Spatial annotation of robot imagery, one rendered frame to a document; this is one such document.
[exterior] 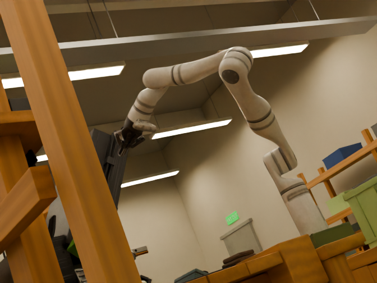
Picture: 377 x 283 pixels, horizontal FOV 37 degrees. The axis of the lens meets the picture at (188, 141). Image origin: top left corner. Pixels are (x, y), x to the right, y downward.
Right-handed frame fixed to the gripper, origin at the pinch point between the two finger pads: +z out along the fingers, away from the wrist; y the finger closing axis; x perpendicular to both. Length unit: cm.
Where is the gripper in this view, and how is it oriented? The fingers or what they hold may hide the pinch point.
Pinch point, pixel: (122, 151)
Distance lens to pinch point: 209.0
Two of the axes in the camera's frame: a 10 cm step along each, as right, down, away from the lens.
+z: -4.4, 8.0, 4.1
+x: 4.2, 5.9, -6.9
